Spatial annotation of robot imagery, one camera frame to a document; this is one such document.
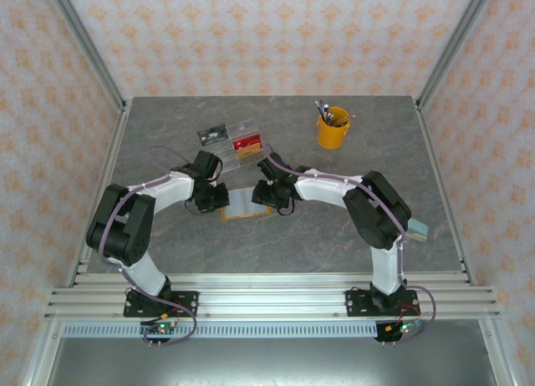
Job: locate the orange leather card holder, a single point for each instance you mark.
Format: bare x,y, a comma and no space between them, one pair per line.
240,202

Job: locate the clear acrylic organizer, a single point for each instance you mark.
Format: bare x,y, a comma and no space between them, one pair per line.
227,156

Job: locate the gold VIP card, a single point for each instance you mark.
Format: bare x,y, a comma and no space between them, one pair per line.
250,153

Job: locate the red VIP card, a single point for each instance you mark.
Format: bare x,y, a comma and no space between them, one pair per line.
246,143

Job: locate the black VIP membership card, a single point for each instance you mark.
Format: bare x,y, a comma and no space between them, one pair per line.
213,135

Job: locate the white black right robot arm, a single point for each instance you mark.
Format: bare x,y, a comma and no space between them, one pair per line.
386,269

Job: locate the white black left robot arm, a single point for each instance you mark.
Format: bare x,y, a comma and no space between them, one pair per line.
146,273

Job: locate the yellow pen cup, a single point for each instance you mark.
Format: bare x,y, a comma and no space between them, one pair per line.
332,135

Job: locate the dark blue pen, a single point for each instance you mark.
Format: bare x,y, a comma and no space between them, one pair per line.
319,108

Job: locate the white pen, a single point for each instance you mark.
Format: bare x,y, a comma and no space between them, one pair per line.
327,111

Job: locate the brown pencil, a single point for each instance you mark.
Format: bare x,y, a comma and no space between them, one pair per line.
340,120

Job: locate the light blue small box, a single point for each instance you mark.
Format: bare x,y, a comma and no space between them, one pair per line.
420,231

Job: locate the grey metal sheet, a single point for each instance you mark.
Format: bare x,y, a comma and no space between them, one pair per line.
271,361

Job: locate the aluminium table side rail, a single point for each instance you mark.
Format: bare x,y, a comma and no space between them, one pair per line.
113,152
431,152

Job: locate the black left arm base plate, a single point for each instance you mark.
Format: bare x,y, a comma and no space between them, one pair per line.
188,302

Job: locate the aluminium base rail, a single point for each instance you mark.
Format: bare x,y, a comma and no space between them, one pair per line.
271,304

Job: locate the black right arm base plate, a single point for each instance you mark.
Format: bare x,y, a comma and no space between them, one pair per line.
355,304

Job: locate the aluminium frame post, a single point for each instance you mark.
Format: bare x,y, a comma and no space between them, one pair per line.
454,43
85,43

